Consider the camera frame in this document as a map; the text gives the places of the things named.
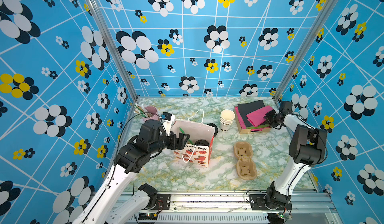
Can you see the cardboard napkin box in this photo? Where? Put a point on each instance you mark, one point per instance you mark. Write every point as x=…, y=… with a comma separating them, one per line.
x=249, y=131

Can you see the stack of white paper cups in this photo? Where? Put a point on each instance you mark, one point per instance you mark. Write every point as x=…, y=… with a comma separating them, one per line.
x=226, y=119

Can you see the black napkin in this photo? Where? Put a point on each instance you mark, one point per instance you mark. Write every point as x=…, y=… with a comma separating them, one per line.
x=247, y=108

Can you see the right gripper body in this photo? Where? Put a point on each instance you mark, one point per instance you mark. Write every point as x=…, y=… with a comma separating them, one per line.
x=272, y=117

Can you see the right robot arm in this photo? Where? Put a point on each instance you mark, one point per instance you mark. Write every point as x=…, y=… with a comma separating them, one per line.
x=308, y=148

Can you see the single pink napkin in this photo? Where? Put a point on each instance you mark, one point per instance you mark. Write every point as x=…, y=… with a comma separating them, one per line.
x=257, y=117

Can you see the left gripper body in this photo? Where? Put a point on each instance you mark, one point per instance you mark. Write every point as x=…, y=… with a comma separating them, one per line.
x=164, y=141

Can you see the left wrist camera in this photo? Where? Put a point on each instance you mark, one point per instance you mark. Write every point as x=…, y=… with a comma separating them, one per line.
x=168, y=120

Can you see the pink napkin stack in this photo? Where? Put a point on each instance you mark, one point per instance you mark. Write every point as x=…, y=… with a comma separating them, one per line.
x=239, y=117

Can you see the black cup lid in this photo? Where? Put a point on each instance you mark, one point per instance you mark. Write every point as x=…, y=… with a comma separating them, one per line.
x=202, y=143

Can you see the stack of cardboard cup carriers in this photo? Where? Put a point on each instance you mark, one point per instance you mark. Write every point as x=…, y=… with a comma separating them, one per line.
x=245, y=166

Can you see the red white paper bag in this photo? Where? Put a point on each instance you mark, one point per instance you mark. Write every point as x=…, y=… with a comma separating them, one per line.
x=197, y=130

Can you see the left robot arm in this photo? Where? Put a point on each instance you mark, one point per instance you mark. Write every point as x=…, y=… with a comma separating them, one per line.
x=129, y=161

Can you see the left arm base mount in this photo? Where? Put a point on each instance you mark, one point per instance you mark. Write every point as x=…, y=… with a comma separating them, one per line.
x=162, y=202

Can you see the green straw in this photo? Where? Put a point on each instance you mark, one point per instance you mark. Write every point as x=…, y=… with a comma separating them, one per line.
x=186, y=135

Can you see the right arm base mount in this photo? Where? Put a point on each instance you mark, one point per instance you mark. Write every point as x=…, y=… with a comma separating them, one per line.
x=278, y=202

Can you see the pink utensil cup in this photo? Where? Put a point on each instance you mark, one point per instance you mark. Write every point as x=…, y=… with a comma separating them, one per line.
x=153, y=110

